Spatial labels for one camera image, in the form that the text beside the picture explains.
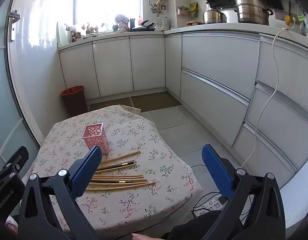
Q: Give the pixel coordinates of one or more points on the woven tray with food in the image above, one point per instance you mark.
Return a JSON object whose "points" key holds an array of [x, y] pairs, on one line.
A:
{"points": [[192, 23]]}

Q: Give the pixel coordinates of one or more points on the white pot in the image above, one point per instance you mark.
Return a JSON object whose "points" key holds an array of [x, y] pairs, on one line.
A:
{"points": [[230, 16]]}

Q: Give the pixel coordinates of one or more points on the brown trash bin red liner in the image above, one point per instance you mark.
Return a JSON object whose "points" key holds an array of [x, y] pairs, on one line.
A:
{"points": [[74, 102]]}

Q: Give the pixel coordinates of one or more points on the stacked steel steamer pot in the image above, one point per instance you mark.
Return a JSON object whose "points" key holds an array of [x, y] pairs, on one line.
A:
{"points": [[253, 11]]}

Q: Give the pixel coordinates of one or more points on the white power strip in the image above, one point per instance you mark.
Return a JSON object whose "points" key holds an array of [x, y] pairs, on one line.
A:
{"points": [[209, 206]]}

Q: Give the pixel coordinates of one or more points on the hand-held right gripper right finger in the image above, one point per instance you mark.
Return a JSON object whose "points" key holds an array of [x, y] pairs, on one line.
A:
{"points": [[216, 172]]}

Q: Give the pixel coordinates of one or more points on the steel kettle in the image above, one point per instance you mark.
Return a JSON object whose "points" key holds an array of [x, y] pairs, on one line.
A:
{"points": [[214, 17]]}

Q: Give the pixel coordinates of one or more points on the frosted glass sliding door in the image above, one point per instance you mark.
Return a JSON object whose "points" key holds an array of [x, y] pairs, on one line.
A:
{"points": [[6, 92]]}

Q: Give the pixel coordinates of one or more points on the brown floor mat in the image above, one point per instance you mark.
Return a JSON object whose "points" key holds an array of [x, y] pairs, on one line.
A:
{"points": [[155, 99], [110, 104]]}

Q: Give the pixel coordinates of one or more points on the yellow hanging utensil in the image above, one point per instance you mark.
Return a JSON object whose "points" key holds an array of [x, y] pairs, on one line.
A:
{"points": [[288, 18]]}

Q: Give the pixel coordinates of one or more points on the pale cutting board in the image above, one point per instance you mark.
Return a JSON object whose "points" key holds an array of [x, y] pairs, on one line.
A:
{"points": [[59, 33]]}

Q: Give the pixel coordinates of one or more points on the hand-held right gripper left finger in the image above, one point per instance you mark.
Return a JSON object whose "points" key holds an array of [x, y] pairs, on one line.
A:
{"points": [[86, 172]]}

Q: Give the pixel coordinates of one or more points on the white kitchen cabinets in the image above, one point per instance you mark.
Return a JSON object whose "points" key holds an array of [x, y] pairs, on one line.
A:
{"points": [[219, 55]]}

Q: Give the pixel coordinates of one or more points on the dark chopstick with gold band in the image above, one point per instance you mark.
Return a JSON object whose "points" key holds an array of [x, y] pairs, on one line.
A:
{"points": [[134, 180], [127, 163]]}

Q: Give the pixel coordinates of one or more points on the yellow green packet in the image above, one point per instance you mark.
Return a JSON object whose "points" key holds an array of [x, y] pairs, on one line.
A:
{"points": [[193, 9]]}

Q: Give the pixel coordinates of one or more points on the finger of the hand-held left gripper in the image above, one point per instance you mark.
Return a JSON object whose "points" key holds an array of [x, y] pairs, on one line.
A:
{"points": [[18, 156]]}

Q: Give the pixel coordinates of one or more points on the grey cloth bundle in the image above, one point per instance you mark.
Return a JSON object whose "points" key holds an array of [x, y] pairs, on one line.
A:
{"points": [[122, 18]]}

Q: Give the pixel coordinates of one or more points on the row of small ornaments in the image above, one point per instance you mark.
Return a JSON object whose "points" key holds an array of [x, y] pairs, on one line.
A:
{"points": [[90, 28]]}

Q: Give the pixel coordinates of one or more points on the floral tablecloth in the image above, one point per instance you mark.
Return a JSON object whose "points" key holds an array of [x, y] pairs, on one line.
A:
{"points": [[129, 205]]}

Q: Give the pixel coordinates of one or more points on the black frying pan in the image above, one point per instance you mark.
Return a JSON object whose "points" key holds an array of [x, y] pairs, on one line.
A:
{"points": [[142, 28]]}

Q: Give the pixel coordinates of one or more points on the green hanging utensil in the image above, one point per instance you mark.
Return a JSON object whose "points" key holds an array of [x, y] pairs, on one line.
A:
{"points": [[300, 17]]}

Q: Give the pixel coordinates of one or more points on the water heater pipes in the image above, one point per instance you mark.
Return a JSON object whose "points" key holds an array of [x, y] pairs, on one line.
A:
{"points": [[157, 5]]}

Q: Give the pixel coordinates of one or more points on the person's dark trousers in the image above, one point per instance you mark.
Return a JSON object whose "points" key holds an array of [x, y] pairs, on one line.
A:
{"points": [[189, 227]]}

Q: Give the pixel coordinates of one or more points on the person's right hand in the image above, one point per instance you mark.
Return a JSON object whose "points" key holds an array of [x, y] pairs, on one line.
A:
{"points": [[140, 237]]}

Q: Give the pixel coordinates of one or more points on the small dark teapot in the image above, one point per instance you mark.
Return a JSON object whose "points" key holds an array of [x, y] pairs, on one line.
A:
{"points": [[115, 27]]}

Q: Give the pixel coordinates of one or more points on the bright kitchen window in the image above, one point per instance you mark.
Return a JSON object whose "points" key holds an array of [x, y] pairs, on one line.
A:
{"points": [[106, 2]]}

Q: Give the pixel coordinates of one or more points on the pile of wooden chopsticks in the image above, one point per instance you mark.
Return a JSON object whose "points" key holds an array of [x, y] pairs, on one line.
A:
{"points": [[119, 178]]}

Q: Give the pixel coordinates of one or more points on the white kitchen countertop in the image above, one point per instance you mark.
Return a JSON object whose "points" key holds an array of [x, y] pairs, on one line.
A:
{"points": [[219, 27]]}

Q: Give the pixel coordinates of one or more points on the white jug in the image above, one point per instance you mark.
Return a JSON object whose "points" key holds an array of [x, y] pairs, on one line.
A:
{"points": [[164, 23]]}

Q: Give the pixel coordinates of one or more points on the wall rack with packets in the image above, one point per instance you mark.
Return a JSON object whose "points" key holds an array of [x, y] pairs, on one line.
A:
{"points": [[183, 10]]}

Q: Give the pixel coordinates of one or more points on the pink perforated utensil holder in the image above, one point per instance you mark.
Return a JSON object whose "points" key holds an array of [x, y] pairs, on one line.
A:
{"points": [[94, 136]]}

